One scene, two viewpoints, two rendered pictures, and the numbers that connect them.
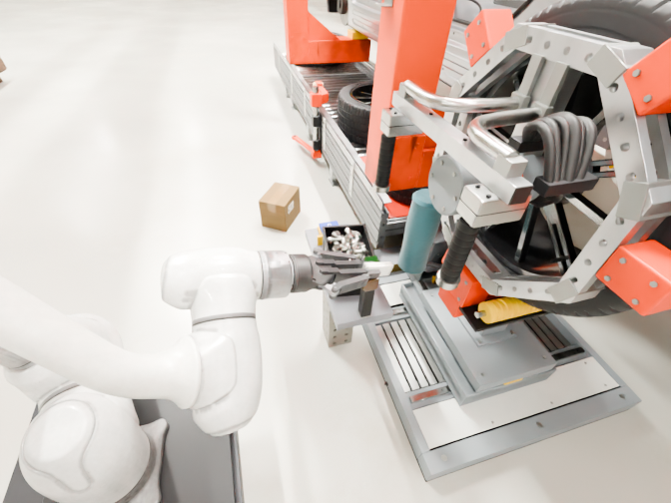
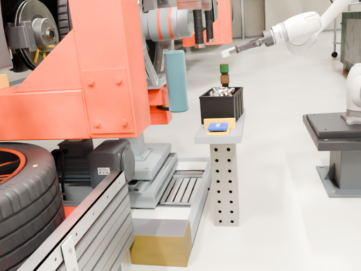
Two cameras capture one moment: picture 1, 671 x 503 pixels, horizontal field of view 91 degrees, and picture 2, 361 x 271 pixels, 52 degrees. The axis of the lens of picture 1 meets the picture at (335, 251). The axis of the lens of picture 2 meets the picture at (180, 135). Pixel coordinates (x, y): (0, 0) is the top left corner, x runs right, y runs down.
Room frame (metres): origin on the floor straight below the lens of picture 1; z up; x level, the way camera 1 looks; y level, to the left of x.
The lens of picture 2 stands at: (2.13, 0.57, 0.85)
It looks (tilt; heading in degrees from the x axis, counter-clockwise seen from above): 17 degrees down; 211
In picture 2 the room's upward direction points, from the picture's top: 5 degrees counter-clockwise
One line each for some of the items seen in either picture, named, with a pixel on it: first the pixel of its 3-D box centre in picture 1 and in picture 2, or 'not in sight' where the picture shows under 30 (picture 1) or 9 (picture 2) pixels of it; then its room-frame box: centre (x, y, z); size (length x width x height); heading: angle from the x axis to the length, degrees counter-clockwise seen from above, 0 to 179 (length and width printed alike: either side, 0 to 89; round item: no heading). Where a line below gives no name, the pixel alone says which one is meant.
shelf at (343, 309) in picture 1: (343, 268); (223, 123); (0.76, -0.03, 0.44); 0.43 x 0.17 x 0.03; 18
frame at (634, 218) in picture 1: (512, 177); (152, 25); (0.66, -0.39, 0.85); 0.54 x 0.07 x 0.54; 18
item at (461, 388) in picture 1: (467, 327); (132, 176); (0.76, -0.54, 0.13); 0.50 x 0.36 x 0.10; 18
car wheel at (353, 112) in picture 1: (384, 112); not in sight; (2.34, -0.30, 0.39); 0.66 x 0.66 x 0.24
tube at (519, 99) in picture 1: (464, 78); not in sight; (0.72, -0.24, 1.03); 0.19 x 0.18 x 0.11; 108
